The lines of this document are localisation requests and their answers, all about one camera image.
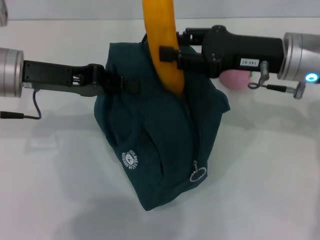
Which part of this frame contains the left arm dark cable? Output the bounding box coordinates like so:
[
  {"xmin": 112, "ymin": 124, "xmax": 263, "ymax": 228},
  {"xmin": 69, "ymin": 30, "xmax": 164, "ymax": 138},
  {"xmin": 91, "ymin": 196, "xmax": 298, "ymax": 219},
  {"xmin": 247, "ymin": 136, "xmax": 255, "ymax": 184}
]
[{"xmin": 0, "ymin": 89, "xmax": 43, "ymax": 120}]

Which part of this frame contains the dark teal lunch bag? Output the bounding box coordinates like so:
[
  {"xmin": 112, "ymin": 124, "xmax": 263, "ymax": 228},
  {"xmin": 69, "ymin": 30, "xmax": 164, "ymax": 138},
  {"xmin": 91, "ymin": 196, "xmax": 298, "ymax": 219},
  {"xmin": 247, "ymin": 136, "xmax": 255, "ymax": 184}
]
[{"xmin": 92, "ymin": 34, "xmax": 231, "ymax": 213}]

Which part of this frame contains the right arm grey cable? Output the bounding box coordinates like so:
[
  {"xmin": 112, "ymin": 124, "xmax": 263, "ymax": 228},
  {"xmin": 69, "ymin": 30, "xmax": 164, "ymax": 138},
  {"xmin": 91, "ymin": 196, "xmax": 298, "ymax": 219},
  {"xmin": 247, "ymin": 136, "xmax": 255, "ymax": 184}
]
[{"xmin": 248, "ymin": 60, "xmax": 308, "ymax": 100}]

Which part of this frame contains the pink peach toy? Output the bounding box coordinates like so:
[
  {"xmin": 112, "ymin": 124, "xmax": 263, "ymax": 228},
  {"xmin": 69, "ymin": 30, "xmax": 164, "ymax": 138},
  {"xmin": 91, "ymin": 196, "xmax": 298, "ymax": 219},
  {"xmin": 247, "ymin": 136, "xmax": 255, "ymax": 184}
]
[{"xmin": 219, "ymin": 69, "xmax": 253, "ymax": 91}]

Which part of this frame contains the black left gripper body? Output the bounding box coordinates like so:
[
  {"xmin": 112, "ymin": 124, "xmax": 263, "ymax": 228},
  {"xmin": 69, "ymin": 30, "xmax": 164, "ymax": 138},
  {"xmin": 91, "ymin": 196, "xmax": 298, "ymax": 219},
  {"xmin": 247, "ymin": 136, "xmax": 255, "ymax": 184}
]
[{"xmin": 21, "ymin": 59, "xmax": 106, "ymax": 98}]

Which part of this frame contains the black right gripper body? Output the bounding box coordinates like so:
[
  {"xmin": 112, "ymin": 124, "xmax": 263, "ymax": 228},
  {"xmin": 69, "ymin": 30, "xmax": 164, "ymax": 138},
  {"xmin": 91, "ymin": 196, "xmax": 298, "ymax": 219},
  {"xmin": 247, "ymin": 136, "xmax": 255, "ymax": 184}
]
[{"xmin": 200, "ymin": 24, "xmax": 285, "ymax": 79}]

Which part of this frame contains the yellow banana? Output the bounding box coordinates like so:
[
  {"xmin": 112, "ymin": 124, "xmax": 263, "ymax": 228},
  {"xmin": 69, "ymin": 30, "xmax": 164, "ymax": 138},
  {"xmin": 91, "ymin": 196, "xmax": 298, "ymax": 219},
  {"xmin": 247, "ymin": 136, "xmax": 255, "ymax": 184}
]
[{"xmin": 141, "ymin": 0, "xmax": 186, "ymax": 98}]

